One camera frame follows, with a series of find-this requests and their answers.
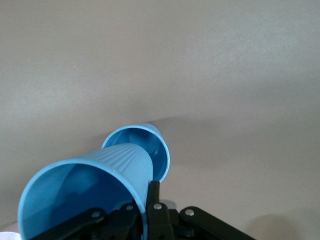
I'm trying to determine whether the pale pink bowl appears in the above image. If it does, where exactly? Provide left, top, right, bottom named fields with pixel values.
left=0, top=224, right=21, bottom=240

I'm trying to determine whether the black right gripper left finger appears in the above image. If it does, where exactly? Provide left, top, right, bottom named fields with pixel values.
left=32, top=203, right=144, bottom=240

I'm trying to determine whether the brown table cover sheet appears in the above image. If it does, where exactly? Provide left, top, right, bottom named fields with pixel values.
left=0, top=0, right=320, bottom=240

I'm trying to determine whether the blue ribbed plastic cup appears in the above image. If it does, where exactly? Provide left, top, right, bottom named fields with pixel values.
left=101, top=122, right=171, bottom=183
left=17, top=143, right=154, bottom=240

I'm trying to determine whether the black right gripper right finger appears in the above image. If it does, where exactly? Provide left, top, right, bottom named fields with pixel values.
left=146, top=180, right=256, bottom=240

